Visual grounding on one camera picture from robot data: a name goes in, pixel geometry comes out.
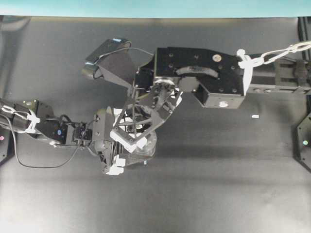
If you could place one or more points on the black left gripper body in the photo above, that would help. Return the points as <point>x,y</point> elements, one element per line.
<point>95,136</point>

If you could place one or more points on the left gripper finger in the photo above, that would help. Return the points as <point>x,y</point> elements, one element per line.
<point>117,167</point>
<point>127,141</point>

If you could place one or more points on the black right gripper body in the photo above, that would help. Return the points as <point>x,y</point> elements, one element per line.
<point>154,94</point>

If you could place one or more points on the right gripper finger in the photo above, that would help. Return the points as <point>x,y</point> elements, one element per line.
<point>149,113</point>
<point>125,118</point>

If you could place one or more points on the clear plastic bottle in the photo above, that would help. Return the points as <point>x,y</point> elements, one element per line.
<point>144,154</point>

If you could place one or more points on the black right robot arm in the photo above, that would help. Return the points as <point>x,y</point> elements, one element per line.
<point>217,80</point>

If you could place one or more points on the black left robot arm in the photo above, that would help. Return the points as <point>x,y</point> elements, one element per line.
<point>37,120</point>

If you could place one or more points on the black left base stand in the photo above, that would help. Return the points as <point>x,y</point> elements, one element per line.
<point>6,146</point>

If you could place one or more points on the black base stand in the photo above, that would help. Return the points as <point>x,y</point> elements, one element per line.
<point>301,135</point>
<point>6,146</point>

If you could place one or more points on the black right base stand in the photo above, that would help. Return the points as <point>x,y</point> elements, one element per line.
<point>301,135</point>

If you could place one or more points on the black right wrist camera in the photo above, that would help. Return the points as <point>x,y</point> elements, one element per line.
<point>111,62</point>

